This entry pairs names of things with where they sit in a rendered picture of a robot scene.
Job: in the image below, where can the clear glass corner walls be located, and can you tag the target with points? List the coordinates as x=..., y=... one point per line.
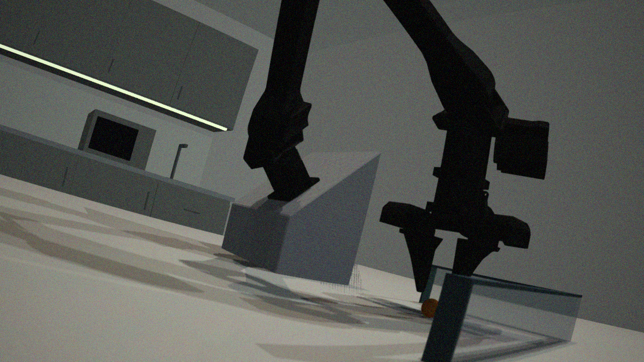
x=501, y=323

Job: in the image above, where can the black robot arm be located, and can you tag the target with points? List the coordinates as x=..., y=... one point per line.
x=473, y=111

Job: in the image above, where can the brown ball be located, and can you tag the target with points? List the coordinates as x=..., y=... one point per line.
x=429, y=307

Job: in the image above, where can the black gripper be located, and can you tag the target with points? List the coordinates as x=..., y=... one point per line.
x=458, y=197

